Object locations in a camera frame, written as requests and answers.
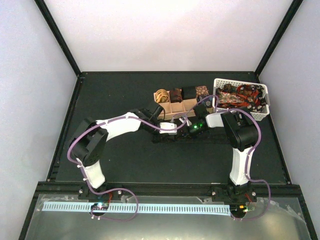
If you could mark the black frame post right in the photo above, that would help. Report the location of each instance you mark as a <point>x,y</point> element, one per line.
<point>283,26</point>

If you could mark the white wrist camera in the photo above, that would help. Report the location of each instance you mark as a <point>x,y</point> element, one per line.
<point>185,120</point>
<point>168,128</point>

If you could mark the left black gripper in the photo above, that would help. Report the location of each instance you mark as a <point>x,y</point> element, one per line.
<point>159,139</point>

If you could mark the blue patterned rolled tie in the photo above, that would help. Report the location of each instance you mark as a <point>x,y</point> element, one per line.
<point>206,100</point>

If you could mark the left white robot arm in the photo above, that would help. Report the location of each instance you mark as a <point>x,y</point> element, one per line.
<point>89,140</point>

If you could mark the black frame post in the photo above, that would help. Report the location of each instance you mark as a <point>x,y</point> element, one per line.
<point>49,19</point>
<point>283,26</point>

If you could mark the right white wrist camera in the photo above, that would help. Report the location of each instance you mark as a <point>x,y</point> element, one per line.
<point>185,120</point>

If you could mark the yellow rolled tie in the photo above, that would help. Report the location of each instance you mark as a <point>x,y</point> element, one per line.
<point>162,96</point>

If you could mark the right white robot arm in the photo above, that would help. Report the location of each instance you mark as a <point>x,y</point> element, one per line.
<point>242,132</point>

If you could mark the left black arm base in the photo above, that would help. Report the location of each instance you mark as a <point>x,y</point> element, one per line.
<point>101,194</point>

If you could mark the black frame post left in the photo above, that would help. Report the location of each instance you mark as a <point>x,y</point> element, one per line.
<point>49,19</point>

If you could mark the dark red rolled tie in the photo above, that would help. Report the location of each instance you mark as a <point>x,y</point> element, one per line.
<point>175,95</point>

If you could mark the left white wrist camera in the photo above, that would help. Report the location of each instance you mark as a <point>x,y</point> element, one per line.
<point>168,128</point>

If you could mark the wooden compartment tray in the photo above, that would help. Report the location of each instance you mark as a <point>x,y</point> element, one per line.
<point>176,109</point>

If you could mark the pile of patterned ties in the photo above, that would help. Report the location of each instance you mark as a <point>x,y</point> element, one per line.
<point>250,96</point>

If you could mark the brown patterned rolled tie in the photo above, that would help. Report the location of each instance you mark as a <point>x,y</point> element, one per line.
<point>201,90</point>

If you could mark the long black tie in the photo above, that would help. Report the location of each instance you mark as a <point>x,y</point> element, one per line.
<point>205,137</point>

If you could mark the white plastic basket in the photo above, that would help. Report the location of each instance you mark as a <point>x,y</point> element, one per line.
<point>219,83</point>

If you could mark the black rolled tie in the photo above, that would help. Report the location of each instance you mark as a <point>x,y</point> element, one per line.
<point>188,92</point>

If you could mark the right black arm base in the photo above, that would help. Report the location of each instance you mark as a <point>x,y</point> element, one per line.
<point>230,193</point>

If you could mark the light blue slotted cable duct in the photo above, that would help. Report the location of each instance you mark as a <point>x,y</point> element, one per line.
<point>140,208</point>

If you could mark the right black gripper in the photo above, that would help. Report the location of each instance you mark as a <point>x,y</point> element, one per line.
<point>186,132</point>

